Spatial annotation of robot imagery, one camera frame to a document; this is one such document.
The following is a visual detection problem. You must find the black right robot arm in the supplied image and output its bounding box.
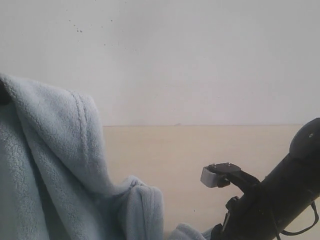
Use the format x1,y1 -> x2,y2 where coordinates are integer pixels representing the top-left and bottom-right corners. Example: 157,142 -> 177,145
200,118 -> 320,240

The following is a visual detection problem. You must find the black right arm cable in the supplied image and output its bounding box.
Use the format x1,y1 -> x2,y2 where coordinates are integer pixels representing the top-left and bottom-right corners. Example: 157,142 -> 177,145
277,202 -> 318,235

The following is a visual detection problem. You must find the light blue terry towel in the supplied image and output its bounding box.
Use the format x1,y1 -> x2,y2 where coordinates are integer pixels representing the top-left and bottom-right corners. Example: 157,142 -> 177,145
0,72 -> 213,240

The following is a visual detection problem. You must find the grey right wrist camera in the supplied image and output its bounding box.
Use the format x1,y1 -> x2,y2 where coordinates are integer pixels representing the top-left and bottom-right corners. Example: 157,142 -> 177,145
200,162 -> 242,188

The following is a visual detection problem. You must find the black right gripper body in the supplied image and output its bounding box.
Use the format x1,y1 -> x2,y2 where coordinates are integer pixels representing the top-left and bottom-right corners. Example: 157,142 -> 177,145
210,196 -> 253,240

